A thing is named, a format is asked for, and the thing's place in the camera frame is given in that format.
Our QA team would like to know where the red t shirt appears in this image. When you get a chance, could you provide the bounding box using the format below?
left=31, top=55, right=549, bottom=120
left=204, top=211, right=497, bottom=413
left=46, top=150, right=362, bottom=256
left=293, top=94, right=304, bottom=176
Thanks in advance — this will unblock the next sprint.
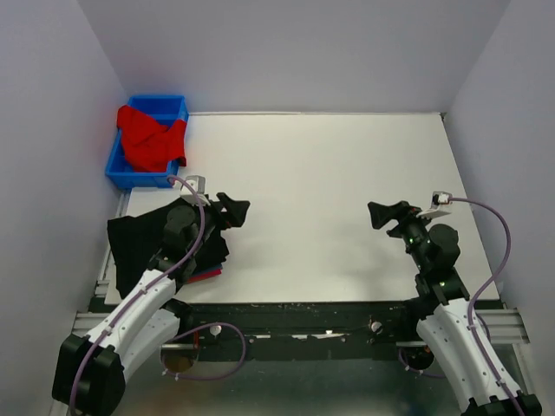
left=116, top=106, right=187, bottom=172

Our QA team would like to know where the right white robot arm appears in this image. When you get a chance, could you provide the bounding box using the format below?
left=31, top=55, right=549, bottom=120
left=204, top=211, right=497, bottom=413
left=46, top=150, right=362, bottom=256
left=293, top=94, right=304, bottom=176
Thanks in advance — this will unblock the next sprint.
left=368, top=192, right=542, bottom=415

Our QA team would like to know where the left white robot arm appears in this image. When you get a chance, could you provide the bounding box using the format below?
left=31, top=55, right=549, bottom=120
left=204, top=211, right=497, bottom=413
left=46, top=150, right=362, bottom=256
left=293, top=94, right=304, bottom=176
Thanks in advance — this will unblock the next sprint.
left=52, top=192, right=251, bottom=415

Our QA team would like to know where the folded coloured shirts stack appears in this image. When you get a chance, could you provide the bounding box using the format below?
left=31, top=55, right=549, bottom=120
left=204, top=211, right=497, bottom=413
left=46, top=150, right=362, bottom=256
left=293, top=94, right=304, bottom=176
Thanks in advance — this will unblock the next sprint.
left=186, top=263, right=223, bottom=284

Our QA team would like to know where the black folded t shirt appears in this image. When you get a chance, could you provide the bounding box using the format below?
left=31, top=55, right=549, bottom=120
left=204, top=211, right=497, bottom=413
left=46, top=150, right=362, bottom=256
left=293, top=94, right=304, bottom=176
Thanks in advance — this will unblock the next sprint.
left=107, top=199, right=229, bottom=297

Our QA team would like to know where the blue plastic bin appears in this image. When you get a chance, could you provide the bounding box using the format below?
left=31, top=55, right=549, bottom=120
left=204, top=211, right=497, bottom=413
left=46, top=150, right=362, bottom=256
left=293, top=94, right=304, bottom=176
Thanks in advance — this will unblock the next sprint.
left=105, top=94, right=189, bottom=189

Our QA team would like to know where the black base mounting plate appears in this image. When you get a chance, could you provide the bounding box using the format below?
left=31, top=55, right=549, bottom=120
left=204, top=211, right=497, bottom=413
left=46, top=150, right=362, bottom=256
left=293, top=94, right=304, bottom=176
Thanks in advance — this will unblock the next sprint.
left=161, top=300, right=434, bottom=369

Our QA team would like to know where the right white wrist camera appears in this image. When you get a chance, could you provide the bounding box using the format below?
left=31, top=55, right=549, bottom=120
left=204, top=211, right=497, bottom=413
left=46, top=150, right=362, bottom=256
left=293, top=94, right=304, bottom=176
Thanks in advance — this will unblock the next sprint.
left=416, top=191, right=453, bottom=220

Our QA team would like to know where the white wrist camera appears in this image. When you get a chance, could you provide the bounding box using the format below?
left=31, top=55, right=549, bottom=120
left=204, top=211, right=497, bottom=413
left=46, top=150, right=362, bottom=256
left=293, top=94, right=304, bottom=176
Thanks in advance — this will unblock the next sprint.
left=416, top=191, right=453, bottom=220
left=180, top=175, right=209, bottom=206

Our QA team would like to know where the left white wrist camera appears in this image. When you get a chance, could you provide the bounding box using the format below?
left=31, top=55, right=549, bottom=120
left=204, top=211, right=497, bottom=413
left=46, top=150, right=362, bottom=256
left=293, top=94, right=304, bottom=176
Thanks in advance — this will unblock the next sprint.
left=180, top=175, right=209, bottom=206

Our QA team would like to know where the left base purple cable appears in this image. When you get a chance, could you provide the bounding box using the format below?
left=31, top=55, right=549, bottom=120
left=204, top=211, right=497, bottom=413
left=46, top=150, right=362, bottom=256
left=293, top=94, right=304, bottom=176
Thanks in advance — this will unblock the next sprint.
left=160, top=321, right=247, bottom=382

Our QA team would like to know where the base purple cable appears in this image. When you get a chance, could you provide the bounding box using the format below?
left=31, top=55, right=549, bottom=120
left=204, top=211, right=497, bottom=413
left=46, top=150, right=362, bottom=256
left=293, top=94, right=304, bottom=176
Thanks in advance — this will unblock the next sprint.
left=397, top=341, right=447, bottom=380
left=160, top=321, right=247, bottom=382

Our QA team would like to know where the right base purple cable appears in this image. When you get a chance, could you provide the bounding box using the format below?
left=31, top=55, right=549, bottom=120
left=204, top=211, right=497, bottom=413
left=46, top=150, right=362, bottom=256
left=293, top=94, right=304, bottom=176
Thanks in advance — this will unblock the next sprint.
left=397, top=341, right=447, bottom=380

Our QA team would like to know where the aluminium extrusion rail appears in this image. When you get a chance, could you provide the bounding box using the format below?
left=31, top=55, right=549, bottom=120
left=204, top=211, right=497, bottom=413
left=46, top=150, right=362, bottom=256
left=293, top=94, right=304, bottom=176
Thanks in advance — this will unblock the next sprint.
left=71, top=309, right=530, bottom=345

